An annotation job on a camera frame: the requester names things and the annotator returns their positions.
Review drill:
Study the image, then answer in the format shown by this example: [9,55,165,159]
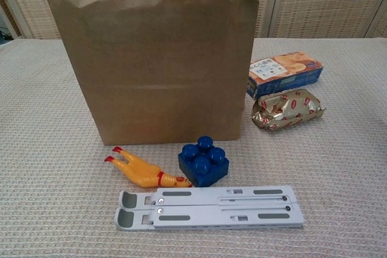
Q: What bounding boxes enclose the gold snack pack red print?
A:
[251,88,328,132]

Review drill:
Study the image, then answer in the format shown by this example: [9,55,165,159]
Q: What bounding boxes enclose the orange blue biscuit box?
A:
[246,51,324,100]

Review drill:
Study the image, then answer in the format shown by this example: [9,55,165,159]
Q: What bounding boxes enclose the brown paper bag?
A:
[46,0,260,146]

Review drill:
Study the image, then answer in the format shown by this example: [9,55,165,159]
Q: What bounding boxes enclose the blue building block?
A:
[177,136,230,188]

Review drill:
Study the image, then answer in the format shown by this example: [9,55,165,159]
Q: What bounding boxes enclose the yellow rubber chicken toy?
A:
[104,146,194,188]

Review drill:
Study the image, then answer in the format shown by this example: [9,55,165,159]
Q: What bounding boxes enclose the grey folding laptop stand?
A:
[114,185,305,231]

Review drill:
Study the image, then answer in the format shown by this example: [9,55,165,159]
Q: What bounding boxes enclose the woven folding screen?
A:
[0,0,387,40]

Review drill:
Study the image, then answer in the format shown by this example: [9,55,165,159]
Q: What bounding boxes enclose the beige woven tablecloth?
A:
[0,37,387,258]

